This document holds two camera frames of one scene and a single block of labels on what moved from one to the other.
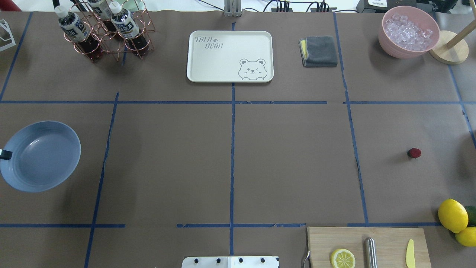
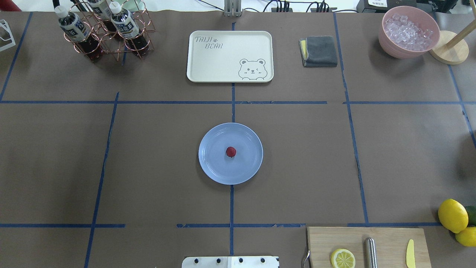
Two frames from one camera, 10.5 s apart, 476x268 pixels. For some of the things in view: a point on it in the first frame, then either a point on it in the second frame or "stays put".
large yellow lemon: [453, 215] stays put
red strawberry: [414, 152] → [231, 152]
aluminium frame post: [232, 8] stays put
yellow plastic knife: [410, 261] stays put
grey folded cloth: [318, 51] stays put
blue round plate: [45, 153] → [224, 169]
